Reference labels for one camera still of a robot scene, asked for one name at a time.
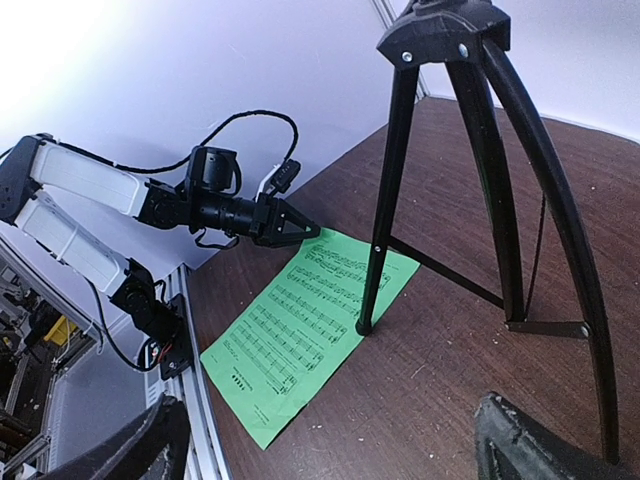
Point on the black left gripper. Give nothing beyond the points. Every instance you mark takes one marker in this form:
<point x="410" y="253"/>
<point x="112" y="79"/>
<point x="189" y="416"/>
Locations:
<point x="279" y="224"/>

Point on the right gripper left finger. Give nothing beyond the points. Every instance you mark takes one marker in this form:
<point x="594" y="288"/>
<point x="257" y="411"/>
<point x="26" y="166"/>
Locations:
<point x="152" y="446"/>

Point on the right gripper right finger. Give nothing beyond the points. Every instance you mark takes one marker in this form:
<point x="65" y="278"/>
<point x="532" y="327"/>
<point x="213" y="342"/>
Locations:
<point x="510" y="444"/>

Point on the green sheet music page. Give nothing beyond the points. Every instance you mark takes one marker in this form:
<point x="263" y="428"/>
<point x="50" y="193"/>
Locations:
<point x="283" y="348"/>

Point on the black music stand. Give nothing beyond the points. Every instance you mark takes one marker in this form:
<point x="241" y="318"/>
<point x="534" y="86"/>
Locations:
<point x="471" y="39"/>

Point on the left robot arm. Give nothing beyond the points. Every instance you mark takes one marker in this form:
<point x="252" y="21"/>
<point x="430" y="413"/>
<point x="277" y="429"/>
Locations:
<point x="70" y="202"/>

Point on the front aluminium rail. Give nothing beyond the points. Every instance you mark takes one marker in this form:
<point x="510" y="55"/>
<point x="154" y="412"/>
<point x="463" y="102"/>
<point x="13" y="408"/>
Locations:
<point x="205" y="457"/>

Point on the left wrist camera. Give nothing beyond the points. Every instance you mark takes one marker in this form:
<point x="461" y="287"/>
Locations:
<point x="279" y="179"/>

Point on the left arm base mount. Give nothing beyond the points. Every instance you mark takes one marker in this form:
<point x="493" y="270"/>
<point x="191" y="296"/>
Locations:
<point x="166" y="328"/>

